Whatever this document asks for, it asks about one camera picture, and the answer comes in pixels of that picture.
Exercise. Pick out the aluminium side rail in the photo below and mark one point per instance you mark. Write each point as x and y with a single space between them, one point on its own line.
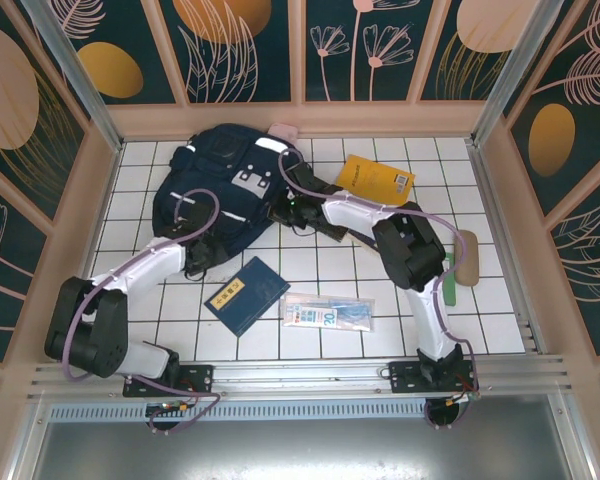
507 250

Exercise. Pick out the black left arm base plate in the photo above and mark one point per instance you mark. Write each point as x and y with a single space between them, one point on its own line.
200 375

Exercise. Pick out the aluminium frame post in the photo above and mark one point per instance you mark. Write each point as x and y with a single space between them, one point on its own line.
75 65
520 65

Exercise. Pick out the green notebook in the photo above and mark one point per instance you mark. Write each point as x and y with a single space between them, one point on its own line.
451 290

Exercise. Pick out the pink flat item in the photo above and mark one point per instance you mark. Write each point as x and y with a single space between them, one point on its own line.
282 131

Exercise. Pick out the grey metal panel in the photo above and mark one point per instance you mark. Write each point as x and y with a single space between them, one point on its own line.
300 450

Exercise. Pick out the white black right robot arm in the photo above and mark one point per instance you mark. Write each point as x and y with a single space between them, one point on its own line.
360 215

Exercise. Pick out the navy blue student backpack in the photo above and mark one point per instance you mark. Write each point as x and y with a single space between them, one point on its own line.
215 165

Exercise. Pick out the tan pencil case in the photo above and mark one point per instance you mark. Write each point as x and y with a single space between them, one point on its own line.
469 260

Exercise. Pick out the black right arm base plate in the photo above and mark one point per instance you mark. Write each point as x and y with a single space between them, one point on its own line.
405 375

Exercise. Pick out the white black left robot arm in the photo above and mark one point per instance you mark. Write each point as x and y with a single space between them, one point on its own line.
145 262

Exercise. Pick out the aluminium mounting rail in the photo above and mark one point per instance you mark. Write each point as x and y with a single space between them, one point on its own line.
300 372

